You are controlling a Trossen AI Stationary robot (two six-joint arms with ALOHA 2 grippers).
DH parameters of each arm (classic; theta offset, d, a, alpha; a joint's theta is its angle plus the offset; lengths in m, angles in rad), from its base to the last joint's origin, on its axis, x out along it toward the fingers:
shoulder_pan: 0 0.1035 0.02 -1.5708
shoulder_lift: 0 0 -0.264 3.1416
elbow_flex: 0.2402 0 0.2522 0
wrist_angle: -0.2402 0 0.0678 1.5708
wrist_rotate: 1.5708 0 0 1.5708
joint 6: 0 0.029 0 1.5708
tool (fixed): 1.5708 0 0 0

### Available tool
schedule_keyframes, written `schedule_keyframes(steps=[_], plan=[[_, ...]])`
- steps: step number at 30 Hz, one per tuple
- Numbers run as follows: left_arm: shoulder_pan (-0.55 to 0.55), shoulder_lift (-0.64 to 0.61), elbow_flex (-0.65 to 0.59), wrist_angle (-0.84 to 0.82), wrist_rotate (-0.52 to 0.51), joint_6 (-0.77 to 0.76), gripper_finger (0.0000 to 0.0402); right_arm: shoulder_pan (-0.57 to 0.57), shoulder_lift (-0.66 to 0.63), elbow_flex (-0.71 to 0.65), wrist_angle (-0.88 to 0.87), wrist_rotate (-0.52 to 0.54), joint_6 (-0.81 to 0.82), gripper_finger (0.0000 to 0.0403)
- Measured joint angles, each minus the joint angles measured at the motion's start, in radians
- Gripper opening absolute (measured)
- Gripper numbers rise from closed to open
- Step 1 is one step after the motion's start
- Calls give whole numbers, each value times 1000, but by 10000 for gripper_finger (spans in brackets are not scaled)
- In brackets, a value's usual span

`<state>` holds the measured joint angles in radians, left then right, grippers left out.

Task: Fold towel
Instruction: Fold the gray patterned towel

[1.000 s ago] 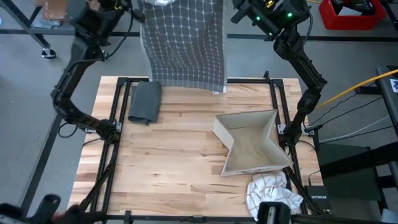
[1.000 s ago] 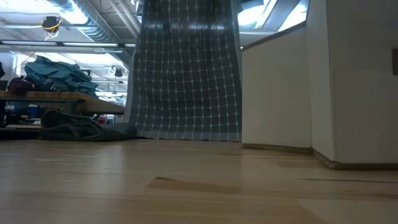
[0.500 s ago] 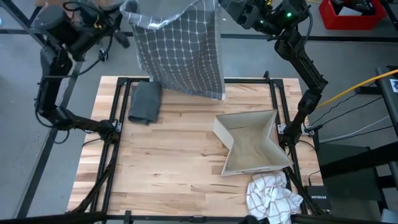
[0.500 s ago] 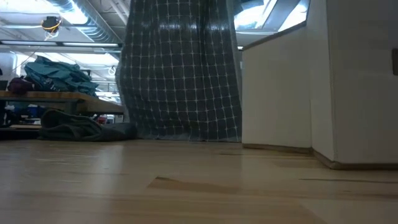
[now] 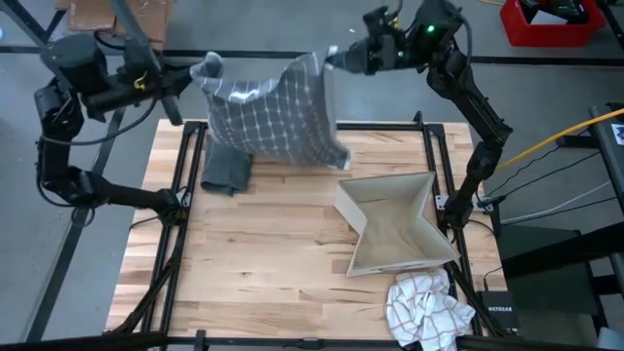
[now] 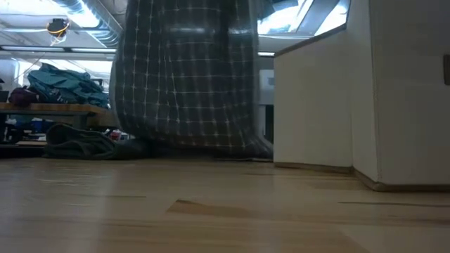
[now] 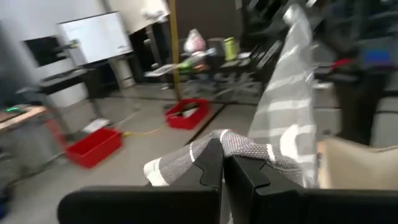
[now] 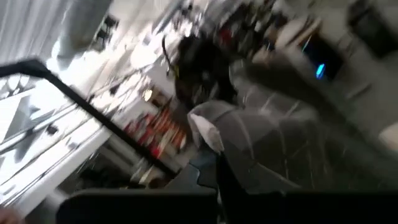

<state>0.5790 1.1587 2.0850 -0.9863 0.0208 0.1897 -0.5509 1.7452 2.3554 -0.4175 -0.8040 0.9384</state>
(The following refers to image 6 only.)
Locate purple bag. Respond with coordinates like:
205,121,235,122
8,86,39,108

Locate plain grey waffle towel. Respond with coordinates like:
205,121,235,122
42,122,154,161

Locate wooden workbench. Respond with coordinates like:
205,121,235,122
0,103,120,130

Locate teal cloth pile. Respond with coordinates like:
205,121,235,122
27,63,111,109

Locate ceiling device with yellow cable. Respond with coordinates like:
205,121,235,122
46,18,71,46

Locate blue storage bins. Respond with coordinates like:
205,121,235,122
15,119,47,134

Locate dark grey white-checked towel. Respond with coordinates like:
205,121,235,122
108,0,274,160

